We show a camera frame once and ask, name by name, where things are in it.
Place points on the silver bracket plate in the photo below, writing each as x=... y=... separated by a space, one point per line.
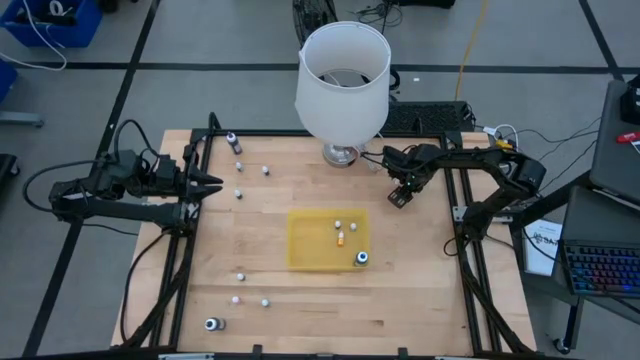
x=460 y=214

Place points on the white paper sheet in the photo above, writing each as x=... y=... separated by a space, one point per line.
x=542 y=250

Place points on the large black food coloring bottle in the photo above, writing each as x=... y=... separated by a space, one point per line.
x=212 y=324

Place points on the red marker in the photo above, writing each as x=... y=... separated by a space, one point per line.
x=627 y=137

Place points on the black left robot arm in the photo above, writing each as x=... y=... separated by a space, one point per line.
x=125 y=210

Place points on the yellow translucent plastic bin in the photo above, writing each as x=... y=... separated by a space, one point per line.
x=312 y=240

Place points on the black aluminium table frame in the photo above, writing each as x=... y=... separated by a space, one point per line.
x=270 y=132

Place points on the blue plastic storage bin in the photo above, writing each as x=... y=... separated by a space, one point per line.
x=6 y=80
x=80 y=30

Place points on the black ventilated equipment box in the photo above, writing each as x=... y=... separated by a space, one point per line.
x=425 y=117

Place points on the black laptop stand cart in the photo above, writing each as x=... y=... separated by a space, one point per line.
x=550 y=202

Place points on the large purple food coloring bottle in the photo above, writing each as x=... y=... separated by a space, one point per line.
x=234 y=145

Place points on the silver table lamp white shade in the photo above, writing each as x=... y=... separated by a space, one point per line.
x=345 y=110

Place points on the keyboard with coloured lights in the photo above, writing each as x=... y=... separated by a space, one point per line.
x=600 y=265

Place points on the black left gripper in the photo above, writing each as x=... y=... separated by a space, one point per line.
x=167 y=175

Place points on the small white-capped dropper bottle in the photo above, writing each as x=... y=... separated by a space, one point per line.
x=265 y=170

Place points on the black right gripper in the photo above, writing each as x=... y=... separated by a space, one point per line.
x=410 y=165

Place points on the grey closed laptop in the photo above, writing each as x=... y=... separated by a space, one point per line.
x=615 y=165

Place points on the large blue food coloring bottle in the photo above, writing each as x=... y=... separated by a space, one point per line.
x=361 y=258

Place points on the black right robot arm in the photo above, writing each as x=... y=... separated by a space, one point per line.
x=500 y=197

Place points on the small orange dropper bottle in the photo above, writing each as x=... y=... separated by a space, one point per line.
x=340 y=241

